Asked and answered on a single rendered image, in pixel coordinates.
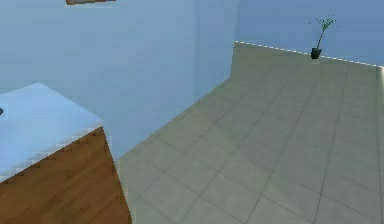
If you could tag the green plant in black pot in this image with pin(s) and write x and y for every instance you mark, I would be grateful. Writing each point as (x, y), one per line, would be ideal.
(316, 52)

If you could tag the wooden cabinet with pale worktop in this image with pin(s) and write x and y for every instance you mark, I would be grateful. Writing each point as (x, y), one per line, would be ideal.
(50, 173)

